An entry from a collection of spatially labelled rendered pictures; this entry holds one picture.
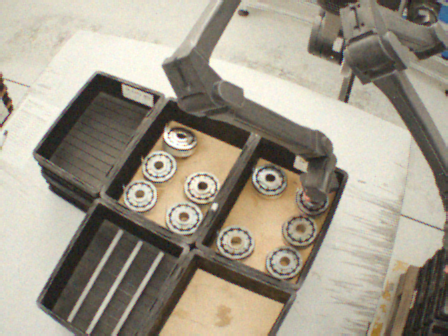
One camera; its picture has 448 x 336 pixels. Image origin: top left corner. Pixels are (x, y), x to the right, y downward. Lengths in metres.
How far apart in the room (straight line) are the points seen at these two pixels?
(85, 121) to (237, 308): 0.80
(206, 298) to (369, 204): 0.68
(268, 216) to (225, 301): 0.29
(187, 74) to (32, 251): 0.91
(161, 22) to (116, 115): 1.72
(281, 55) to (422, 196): 1.28
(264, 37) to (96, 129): 1.79
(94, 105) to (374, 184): 1.02
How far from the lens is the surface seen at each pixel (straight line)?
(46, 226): 1.57
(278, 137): 1.05
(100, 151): 1.51
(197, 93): 0.88
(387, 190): 1.69
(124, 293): 1.29
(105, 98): 1.65
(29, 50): 3.35
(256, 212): 1.38
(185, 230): 1.31
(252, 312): 1.27
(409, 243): 2.48
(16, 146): 1.81
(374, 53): 0.74
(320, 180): 1.18
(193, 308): 1.26
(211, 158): 1.46
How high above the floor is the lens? 2.05
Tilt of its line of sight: 58 degrees down
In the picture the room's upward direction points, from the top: 5 degrees clockwise
